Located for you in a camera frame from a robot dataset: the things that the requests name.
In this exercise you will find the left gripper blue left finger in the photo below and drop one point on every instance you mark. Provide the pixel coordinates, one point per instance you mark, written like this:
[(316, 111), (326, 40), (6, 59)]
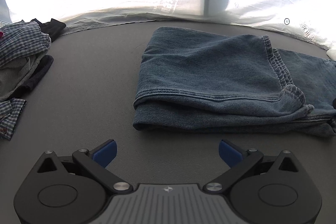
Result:
[(93, 163)]

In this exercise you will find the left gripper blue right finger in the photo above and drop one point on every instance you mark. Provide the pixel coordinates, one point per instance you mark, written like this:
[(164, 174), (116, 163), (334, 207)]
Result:
[(241, 162)]

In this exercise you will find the blue denim jeans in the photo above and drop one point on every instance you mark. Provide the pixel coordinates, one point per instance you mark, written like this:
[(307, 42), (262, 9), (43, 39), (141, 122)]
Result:
[(202, 82)]

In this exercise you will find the grey crumpled garment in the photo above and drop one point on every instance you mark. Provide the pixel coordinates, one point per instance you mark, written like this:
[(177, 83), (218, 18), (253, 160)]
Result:
[(14, 73)]

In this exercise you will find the black dark garment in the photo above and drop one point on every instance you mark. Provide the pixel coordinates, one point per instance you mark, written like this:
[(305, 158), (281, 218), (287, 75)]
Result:
[(54, 29)]

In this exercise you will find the white folded garment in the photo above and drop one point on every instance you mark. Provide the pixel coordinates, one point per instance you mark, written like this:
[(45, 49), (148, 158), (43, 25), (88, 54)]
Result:
[(331, 54)]

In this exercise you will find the blue plaid shirt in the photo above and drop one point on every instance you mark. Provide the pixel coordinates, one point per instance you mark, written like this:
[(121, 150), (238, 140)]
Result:
[(19, 40)]

